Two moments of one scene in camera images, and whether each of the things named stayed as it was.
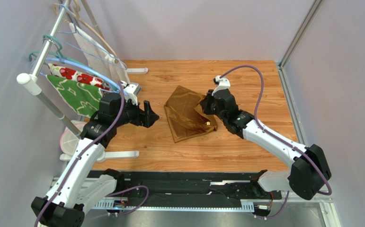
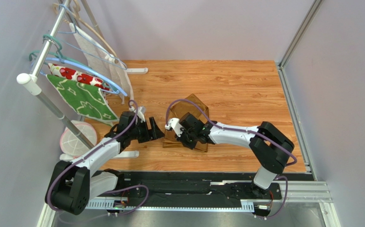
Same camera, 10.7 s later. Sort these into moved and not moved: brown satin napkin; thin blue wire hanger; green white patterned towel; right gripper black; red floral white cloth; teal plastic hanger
Moved: right gripper black; brown satin napkin
Not moved: thin blue wire hanger; green white patterned towel; teal plastic hanger; red floral white cloth
